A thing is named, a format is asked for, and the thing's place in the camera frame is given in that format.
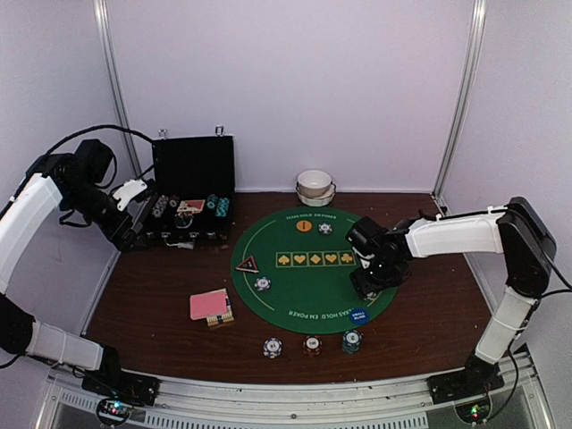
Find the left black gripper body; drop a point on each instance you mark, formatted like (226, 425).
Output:
(111, 228)

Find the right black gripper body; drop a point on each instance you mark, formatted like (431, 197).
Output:
(382, 276)

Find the blue small blind button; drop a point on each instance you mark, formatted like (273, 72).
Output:
(359, 316)

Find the white blue chip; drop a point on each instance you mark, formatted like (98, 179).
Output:
(324, 228)

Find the orange round button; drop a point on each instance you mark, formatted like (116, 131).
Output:
(304, 226)

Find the blue tan ten chip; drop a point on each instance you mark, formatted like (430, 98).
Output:
(262, 283)

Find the red black all-in triangle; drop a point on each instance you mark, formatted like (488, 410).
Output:
(248, 265)

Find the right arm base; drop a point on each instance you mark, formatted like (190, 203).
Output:
(461, 384)

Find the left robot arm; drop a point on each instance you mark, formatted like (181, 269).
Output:
(71, 183)

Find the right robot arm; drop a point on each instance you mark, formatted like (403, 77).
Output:
(514, 231)

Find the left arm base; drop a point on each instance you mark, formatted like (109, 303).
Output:
(135, 389)

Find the tan blue chips in case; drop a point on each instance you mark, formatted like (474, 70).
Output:
(159, 207)

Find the brown chips in case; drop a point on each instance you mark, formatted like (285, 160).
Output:
(174, 201)

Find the clear dealer button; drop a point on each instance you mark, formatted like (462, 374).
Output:
(183, 221)

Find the card pack in case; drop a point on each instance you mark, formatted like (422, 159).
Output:
(191, 206)

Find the green blue chip stack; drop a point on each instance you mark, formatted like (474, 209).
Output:
(351, 341)

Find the black poker chip case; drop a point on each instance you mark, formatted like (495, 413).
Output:
(192, 168)

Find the round green poker mat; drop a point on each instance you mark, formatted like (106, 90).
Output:
(311, 292)

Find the green blue chips in case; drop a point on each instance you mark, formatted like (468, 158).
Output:
(212, 201)

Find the white lower bowl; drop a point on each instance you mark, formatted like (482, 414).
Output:
(322, 200)

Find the teal chips in case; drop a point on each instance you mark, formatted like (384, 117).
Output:
(222, 207)

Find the brown black chip stack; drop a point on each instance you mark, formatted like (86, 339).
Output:
(312, 346)

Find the white ceramic bowl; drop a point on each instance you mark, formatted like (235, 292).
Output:
(313, 183)

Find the red-backed card deck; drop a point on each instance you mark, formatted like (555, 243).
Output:
(208, 304)

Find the blue tan chip stack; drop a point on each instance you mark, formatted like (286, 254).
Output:
(272, 348)

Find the gold blue card box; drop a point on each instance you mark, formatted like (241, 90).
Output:
(224, 318)

